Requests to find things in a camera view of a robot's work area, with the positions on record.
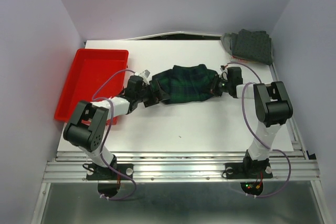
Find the green plaid skirt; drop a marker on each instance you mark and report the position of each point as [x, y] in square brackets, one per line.
[186, 84]

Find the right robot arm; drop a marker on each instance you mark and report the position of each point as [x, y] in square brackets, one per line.
[272, 108]

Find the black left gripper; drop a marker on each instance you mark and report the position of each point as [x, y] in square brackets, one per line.
[154, 99]

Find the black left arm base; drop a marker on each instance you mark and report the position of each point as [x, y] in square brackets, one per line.
[96, 173]

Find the aluminium frame rail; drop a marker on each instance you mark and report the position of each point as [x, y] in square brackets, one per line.
[180, 167]

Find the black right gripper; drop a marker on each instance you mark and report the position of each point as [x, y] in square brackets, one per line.
[218, 93]

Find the folded pink patterned skirt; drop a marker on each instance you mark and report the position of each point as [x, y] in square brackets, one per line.
[235, 59]

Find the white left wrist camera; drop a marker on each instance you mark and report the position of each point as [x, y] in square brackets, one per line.
[145, 75]

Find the folded light grey skirt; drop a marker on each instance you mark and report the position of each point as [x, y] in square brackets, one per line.
[228, 41]

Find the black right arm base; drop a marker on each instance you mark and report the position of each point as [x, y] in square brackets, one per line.
[247, 172]

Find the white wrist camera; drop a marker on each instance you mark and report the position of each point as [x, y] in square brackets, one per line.
[145, 75]
[224, 68]

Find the grey dotted skirt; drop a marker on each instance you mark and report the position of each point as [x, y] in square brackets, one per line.
[252, 46]

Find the red plastic tray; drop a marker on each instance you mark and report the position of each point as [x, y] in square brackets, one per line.
[90, 69]

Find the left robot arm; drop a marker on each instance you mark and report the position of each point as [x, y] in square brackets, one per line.
[86, 127]

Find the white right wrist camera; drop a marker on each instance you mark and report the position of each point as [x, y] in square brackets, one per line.
[224, 68]

